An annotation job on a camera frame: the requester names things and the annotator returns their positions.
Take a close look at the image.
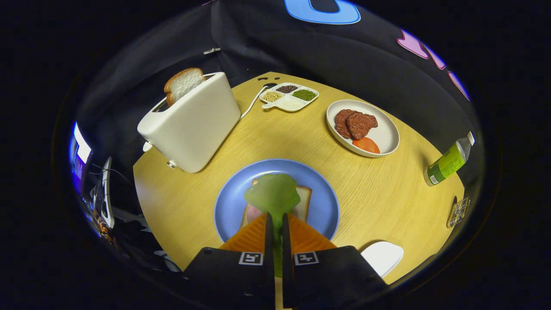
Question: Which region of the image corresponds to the brown meat patty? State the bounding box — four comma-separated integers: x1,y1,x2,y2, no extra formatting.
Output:
334,109,358,139
347,112,378,140

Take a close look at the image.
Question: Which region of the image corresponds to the white bread slice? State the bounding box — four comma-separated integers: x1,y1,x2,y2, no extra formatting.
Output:
240,179,313,229

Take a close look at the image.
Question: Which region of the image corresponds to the small white oval plate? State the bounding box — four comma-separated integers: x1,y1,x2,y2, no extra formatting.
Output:
361,241,404,278

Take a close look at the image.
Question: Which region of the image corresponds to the toasted bread slice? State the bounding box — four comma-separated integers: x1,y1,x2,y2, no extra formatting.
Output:
164,68,206,107

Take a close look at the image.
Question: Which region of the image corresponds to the black backdrop cloth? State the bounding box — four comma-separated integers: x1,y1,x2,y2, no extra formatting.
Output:
73,0,480,173

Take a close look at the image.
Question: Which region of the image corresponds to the green label plastic bottle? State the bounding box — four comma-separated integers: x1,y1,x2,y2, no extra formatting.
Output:
424,131,475,187

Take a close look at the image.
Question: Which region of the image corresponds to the blue round plate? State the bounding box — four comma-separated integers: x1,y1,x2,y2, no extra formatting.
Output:
214,158,341,244

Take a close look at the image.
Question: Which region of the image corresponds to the red tomato slice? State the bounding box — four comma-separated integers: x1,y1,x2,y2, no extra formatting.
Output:
352,136,381,154

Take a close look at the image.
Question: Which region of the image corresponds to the white round plate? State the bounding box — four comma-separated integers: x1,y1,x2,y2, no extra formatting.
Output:
326,99,400,158

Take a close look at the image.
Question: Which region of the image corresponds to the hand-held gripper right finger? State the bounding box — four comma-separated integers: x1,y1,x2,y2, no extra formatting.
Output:
282,212,388,310

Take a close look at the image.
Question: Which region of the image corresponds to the white toaster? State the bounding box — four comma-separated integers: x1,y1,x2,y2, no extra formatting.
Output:
137,71,241,174

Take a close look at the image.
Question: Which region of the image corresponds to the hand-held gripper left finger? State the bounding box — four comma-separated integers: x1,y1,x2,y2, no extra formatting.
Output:
184,212,275,310

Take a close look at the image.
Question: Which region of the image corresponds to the green lettuce leaf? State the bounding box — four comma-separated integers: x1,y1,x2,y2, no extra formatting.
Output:
244,173,301,278

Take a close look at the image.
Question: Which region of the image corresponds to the pink ham slice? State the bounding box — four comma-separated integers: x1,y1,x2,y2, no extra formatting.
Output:
245,204,297,224

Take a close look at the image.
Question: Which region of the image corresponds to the computer monitor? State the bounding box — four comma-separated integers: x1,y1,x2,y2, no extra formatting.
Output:
69,123,93,190

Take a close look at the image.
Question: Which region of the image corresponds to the white toaster cable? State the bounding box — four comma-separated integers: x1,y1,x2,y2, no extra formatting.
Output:
240,85,269,120

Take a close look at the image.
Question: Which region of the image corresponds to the white curved stand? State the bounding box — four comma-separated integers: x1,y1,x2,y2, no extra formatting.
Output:
100,156,115,229

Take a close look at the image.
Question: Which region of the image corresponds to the white divided dish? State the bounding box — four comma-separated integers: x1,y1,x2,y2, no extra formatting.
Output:
259,82,320,113

